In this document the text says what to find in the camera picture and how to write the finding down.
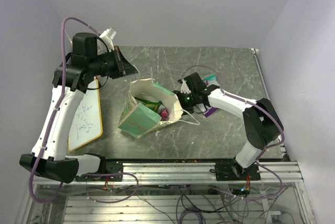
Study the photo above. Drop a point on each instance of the pink magenta snack packet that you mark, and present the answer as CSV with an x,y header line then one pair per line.
x,y
163,112

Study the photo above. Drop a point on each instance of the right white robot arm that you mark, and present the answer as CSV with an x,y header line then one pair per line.
x,y
261,122

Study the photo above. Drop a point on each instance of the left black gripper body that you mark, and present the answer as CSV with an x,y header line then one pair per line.
x,y
107,63

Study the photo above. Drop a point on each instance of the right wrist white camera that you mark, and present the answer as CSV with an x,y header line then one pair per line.
x,y
184,88

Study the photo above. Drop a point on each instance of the small whiteboard orange frame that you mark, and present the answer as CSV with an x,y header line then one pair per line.
x,y
87,123

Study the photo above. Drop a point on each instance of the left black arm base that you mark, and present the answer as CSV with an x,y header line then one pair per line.
x,y
108,167

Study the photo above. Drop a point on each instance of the purple snack packet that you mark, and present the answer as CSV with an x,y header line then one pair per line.
x,y
206,111

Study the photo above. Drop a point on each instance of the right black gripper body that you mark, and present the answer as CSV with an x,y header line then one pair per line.
x,y
186,101

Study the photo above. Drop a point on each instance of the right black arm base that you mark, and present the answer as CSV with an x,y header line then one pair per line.
x,y
230,170

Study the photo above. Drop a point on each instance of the wrist white camera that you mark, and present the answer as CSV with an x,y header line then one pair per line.
x,y
184,88
107,36

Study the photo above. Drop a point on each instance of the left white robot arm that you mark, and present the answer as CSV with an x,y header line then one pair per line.
x,y
48,157

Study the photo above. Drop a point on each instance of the teal snack packet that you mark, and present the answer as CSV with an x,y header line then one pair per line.
x,y
209,80

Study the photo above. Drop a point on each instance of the green white paper bag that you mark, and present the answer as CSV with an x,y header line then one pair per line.
x,y
137,120

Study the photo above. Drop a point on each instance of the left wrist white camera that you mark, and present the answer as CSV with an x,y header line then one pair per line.
x,y
107,36

